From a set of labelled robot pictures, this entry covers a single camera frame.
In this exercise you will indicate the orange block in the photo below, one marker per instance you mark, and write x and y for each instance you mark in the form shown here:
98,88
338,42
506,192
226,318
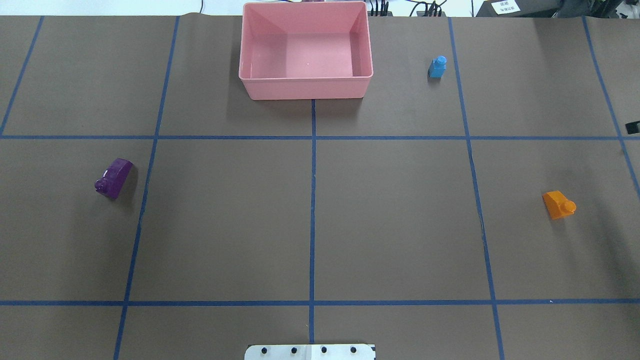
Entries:
558,205

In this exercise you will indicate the pink plastic box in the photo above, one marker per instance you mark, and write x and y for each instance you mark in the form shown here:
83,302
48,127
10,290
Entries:
305,50

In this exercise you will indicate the small blue block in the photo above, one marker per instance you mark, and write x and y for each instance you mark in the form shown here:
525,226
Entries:
438,67

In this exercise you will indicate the white mounting plate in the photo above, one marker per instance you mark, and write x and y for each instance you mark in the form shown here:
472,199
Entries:
357,351

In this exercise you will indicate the purple block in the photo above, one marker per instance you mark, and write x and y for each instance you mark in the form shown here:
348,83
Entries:
113,179

